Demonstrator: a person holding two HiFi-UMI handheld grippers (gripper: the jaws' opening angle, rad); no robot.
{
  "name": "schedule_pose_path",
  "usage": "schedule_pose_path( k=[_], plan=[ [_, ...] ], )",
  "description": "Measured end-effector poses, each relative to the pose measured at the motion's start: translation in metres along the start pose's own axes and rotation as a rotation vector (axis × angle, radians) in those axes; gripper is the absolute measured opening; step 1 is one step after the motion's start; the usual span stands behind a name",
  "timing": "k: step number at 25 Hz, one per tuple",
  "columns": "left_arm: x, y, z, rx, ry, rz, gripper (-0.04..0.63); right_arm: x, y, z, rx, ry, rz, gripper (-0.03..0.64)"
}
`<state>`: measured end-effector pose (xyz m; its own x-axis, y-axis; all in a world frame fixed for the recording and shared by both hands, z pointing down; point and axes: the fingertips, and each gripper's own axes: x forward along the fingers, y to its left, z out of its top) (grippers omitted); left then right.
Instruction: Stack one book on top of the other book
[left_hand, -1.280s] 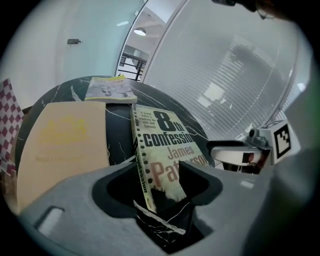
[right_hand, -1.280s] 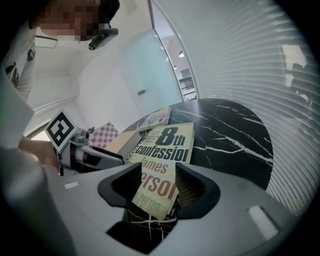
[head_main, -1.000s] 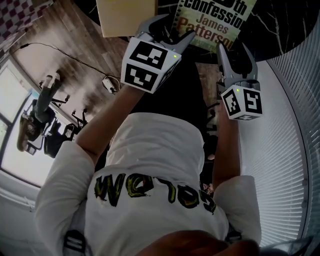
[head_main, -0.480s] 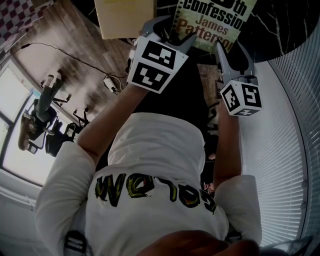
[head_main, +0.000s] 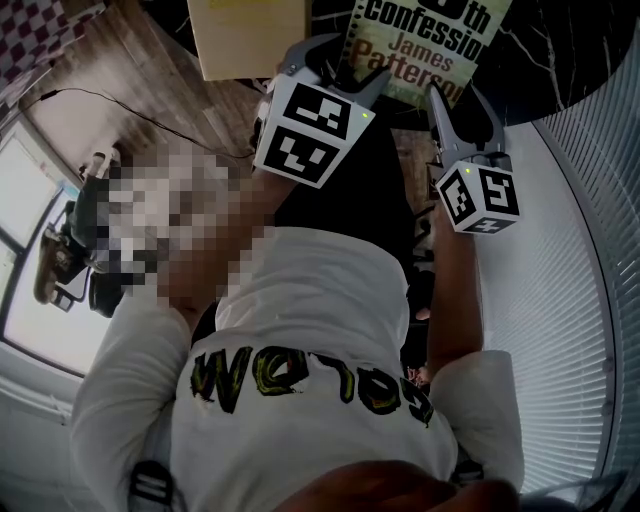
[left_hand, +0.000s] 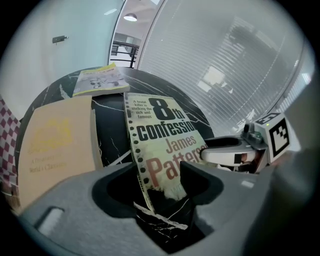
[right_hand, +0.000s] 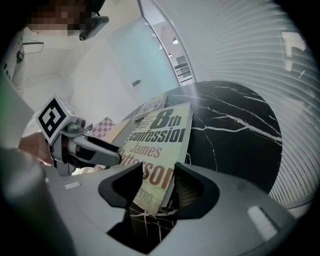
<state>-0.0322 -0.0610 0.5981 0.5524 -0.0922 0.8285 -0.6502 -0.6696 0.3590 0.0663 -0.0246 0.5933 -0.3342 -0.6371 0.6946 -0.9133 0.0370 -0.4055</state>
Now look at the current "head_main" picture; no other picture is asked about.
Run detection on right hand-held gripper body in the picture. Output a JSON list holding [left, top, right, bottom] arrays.
[[434, 148, 522, 235]]

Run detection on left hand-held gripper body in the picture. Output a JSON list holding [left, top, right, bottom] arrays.
[[251, 60, 377, 191]]

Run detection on plain beige book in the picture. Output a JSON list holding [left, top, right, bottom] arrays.
[[187, 0, 312, 82]]

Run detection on olive book with black lettering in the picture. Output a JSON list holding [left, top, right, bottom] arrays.
[[337, 0, 514, 111]]

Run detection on person's left forearm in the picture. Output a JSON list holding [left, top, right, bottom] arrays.
[[169, 169, 286, 331]]

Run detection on person's right forearm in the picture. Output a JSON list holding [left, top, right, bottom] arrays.
[[427, 214, 486, 386]]

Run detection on person's black trousers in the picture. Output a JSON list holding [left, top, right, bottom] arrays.
[[272, 94, 436, 386]]

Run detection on person's white printed t-shirt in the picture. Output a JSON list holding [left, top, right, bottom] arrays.
[[69, 224, 526, 512]]

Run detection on red white checkered tablecloth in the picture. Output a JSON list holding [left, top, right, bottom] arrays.
[[0, 0, 109, 96]]

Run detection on person's chin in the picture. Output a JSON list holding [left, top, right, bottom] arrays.
[[272, 459, 521, 512]]

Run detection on black floor cable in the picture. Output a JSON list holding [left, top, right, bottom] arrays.
[[19, 87, 256, 161]]

